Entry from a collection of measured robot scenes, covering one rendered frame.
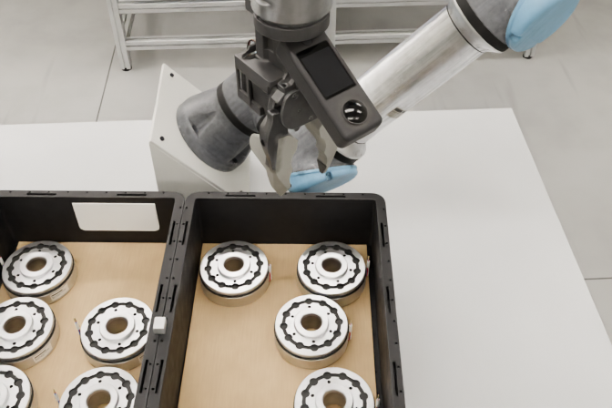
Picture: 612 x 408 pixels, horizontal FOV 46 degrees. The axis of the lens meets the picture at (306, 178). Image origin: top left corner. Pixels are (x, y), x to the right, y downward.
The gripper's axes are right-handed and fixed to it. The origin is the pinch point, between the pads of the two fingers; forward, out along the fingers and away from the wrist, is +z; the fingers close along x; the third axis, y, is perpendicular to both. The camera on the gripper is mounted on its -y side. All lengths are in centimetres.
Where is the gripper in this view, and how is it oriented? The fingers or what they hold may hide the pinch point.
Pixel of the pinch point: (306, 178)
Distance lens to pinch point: 78.5
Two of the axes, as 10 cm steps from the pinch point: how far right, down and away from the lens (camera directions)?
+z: 0.0, 7.2, 6.9
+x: -7.9, 4.2, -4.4
